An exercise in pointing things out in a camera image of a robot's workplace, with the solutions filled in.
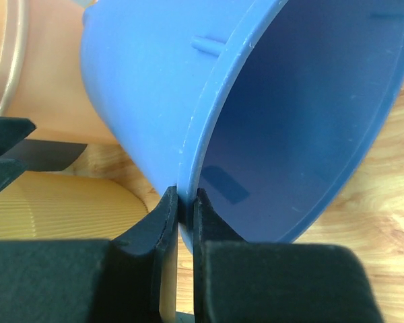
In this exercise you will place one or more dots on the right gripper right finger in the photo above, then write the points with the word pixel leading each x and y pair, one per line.
pixel 239 281

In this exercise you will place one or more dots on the orange plastic bucket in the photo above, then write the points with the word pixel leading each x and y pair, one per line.
pixel 39 71

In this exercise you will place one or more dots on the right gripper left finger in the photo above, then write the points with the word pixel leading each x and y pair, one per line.
pixel 131 278

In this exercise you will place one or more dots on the blue plastic bucket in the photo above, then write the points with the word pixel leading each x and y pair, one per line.
pixel 269 106

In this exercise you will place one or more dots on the yellow slotted plastic basket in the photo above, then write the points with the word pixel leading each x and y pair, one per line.
pixel 52 206

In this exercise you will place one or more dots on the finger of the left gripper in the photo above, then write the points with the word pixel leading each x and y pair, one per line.
pixel 10 169
pixel 12 131

